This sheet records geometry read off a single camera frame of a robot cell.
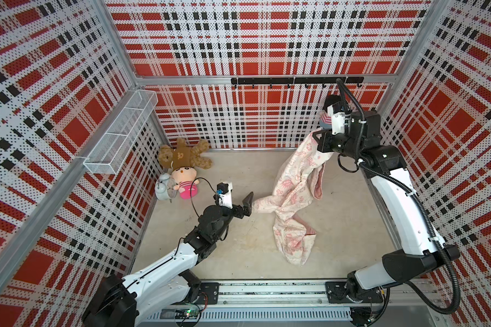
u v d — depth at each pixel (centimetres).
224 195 65
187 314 69
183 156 108
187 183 98
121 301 40
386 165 44
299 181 81
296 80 88
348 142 54
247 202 72
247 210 69
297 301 74
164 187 92
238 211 67
